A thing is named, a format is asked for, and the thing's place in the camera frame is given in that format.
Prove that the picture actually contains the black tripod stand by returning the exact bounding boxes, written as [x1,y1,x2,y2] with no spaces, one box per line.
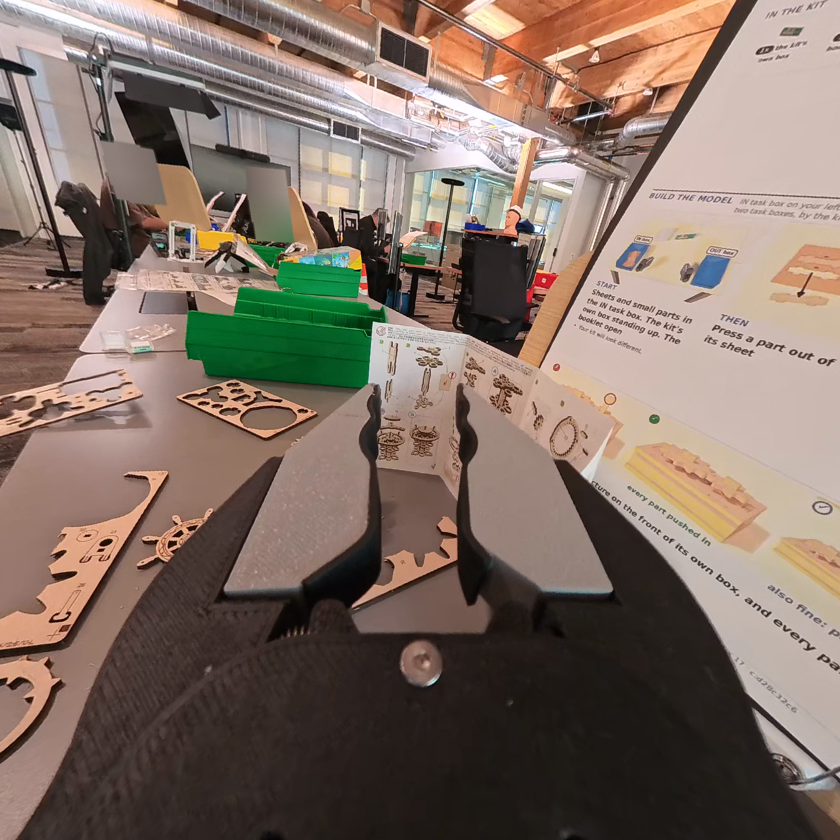
[0,58,84,279]

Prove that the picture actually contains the wooden ship wheel part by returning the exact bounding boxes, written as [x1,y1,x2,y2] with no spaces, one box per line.
[136,507,215,570]

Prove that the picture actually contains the printed paper sheet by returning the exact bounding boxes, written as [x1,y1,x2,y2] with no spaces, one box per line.
[115,268,278,307]

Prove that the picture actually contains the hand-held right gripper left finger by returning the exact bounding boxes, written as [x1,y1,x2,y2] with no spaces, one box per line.
[222,383,385,611]

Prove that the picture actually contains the printed instruction poster board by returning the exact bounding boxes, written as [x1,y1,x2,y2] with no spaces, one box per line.
[539,0,840,774]

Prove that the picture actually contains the silver air duct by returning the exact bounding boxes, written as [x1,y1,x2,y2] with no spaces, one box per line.
[0,0,632,181]

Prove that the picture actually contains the jagged plywood sheet offcut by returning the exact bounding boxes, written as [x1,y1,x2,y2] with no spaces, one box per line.
[0,470,169,658]

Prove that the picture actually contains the long plywood sheet with cutouts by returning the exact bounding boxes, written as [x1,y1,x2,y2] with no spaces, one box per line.
[0,368,144,438]

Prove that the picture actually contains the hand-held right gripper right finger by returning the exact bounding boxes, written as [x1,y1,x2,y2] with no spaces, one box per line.
[453,382,616,610]

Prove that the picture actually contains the small green plastic bin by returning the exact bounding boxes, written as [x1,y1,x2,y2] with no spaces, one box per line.
[276,260,363,298]

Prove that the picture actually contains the thin black cable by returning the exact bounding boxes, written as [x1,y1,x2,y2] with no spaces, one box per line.
[747,694,840,791]

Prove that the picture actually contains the large green plastic bin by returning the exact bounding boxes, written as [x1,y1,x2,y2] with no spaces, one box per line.
[185,310,373,389]
[234,286,389,330]

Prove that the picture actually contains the black floor lamp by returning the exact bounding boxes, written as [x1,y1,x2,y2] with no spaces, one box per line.
[427,176,466,304]

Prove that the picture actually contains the toothed wooden model part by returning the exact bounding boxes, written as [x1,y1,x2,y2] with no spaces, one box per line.
[351,516,460,613]

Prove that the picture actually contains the plywood sheet with round hole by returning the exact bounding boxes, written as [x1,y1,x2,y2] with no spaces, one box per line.
[176,378,319,441]

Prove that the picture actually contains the curved spiked wooden part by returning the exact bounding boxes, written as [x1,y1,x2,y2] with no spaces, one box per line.
[0,656,63,757]

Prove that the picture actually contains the dark jacket on chair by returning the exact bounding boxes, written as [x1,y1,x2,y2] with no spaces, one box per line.
[55,181,114,307]

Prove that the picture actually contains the colourful printed box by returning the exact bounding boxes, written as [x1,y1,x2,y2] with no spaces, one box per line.
[282,247,363,269]

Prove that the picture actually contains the folded paper instruction booklet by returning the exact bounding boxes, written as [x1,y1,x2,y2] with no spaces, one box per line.
[367,320,616,501]

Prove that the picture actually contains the clear plastic bags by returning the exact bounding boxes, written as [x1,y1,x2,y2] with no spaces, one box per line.
[100,323,177,356]

